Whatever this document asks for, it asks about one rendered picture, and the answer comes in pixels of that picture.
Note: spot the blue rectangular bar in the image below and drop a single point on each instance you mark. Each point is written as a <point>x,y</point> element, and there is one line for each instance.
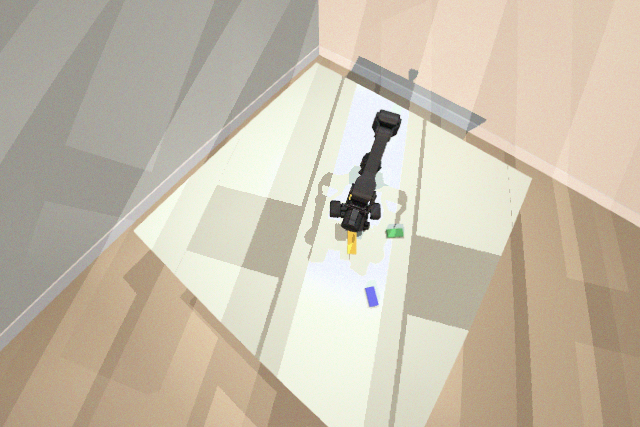
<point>371,296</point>

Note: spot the yellow bar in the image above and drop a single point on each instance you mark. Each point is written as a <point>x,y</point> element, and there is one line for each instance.
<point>351,243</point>

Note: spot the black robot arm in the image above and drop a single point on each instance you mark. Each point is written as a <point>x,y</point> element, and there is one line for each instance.
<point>385,126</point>

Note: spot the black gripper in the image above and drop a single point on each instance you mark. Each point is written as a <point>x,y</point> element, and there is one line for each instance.
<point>338,209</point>

